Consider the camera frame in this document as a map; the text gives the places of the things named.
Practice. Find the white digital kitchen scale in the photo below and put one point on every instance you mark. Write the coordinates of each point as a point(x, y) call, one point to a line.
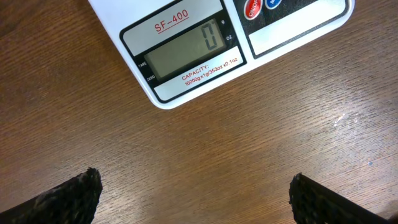
point(179, 50)

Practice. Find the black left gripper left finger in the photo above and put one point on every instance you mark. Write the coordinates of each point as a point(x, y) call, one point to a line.
point(73, 202)

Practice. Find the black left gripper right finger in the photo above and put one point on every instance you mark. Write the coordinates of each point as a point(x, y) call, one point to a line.
point(311, 202)

